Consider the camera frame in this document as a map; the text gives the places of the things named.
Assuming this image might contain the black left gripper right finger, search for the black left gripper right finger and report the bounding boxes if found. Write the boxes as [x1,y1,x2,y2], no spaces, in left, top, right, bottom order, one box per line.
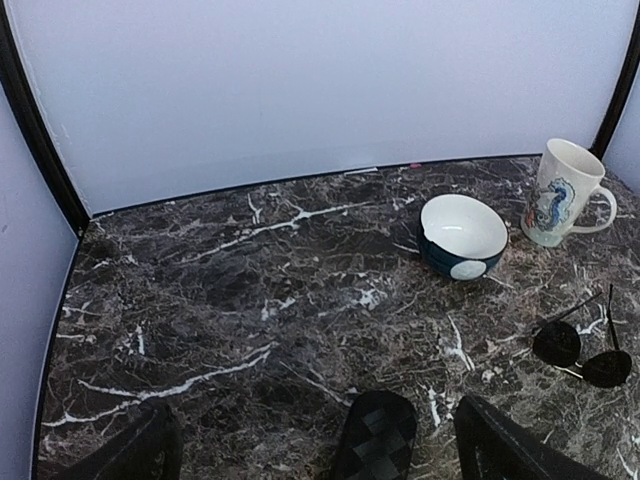
[454,395,606,480]

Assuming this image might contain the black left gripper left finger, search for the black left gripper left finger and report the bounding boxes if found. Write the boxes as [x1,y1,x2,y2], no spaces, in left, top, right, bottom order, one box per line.
[59,401,183,479]

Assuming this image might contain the black checkered glasses case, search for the black checkered glasses case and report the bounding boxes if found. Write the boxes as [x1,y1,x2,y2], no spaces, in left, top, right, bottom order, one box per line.
[330,390,418,480]

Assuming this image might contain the black aviator sunglasses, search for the black aviator sunglasses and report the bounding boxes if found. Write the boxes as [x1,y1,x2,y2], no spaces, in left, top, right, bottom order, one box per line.
[532,284,633,389]

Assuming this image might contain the white and navy bowl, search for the white and navy bowl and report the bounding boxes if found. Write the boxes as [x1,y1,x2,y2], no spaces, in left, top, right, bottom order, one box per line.
[417,194,509,281]

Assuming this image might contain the white seahorse mug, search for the white seahorse mug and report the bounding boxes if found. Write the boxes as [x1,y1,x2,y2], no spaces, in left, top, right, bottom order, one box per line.
[520,138,618,247]

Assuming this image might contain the right black frame post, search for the right black frame post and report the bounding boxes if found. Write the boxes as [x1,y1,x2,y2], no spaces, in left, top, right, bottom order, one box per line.
[589,8,640,161]

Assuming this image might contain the black frame post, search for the black frame post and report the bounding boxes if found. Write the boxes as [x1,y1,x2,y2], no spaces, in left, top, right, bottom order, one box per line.
[1,1,91,239]
[589,8,640,161]

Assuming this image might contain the left black frame post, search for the left black frame post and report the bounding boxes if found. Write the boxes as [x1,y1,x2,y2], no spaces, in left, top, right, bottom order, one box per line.
[1,1,91,239]

